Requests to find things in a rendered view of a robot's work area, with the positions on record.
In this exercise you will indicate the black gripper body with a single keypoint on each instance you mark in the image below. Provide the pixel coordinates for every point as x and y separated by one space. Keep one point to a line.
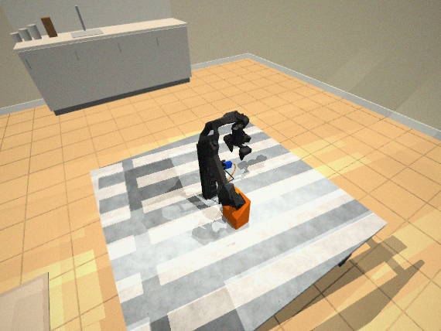
237 141

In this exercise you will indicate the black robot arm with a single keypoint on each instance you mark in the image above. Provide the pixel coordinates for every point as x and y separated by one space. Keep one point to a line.
209 146

